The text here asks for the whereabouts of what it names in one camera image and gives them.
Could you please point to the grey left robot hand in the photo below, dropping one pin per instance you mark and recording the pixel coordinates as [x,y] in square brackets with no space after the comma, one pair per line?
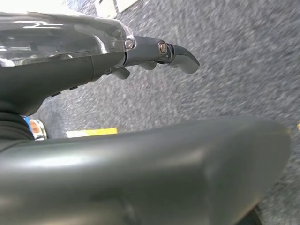
[140,174]

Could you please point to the yellow floor tape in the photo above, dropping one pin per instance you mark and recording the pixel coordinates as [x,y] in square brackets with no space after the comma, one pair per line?
[98,132]

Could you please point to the white flat panel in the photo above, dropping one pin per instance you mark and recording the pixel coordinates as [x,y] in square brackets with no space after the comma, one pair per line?
[112,7]

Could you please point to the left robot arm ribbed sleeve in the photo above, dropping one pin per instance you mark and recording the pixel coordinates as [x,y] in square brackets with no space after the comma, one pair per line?
[11,125]

